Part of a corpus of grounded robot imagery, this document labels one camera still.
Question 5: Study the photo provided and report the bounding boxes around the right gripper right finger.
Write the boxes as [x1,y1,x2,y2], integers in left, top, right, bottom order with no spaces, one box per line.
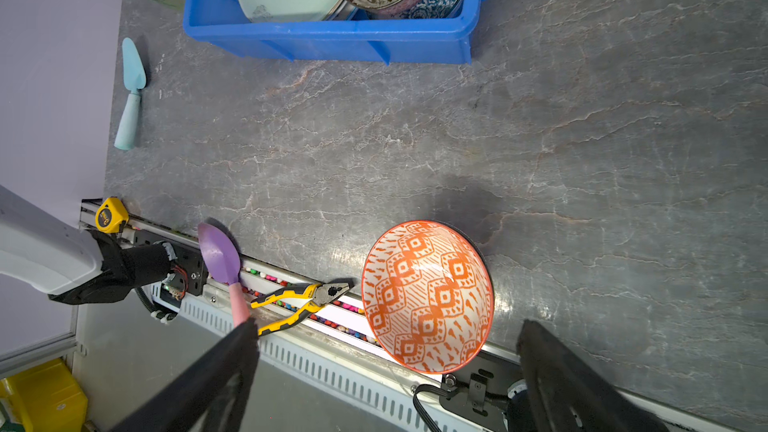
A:
[517,320,666,431]

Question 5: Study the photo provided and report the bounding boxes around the teal spatula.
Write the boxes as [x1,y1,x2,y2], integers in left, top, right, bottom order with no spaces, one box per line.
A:
[114,37,147,151]

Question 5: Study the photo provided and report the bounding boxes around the white vented cable duct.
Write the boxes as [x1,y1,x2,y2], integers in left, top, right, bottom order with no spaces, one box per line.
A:
[149,284,481,432]

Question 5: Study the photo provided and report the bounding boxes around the yellow plastic crate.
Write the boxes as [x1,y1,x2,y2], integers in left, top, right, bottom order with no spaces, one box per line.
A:
[1,359,88,431]

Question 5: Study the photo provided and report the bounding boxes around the blue plastic bin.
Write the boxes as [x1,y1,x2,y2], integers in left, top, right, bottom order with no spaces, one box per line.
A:
[183,0,484,64]

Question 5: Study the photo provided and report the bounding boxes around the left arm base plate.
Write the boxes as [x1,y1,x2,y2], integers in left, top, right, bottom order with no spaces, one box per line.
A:
[123,229,208,296]

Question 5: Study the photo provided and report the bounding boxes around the yellow tape measure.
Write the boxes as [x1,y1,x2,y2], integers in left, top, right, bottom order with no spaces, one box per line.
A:
[95,197,130,234]

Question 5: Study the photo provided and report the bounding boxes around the yellow black pliers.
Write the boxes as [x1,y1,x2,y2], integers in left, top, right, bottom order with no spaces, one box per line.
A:
[250,279,355,337]

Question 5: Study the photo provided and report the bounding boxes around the purple scoop pink handle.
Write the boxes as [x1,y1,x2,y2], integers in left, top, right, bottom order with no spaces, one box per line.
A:
[197,222,250,327]

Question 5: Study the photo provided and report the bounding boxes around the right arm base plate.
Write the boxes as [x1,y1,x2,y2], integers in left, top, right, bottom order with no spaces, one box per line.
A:
[412,351,537,431]

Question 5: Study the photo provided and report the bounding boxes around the red rimmed bowl underneath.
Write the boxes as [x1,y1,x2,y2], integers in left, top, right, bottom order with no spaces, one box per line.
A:
[361,220,495,375]

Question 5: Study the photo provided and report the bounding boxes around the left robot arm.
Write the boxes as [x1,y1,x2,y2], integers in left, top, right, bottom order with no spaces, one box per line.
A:
[1,187,176,305]

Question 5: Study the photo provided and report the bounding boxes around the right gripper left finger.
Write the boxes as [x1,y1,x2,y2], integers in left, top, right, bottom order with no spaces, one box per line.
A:
[113,319,260,431]

